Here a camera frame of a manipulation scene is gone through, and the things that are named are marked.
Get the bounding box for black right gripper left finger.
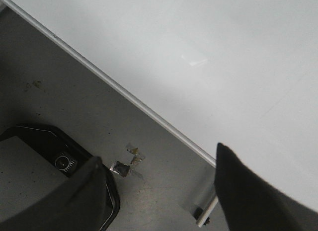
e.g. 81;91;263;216
0;157;103;231

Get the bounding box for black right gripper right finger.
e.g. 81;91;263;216
214;143;318;231

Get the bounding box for black robot base with dial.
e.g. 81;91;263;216
0;124;120;231

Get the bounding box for crumpled tape scrap on floor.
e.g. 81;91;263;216
109;143;146;181

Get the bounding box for white whiteboard with aluminium frame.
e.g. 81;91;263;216
0;0;318;229

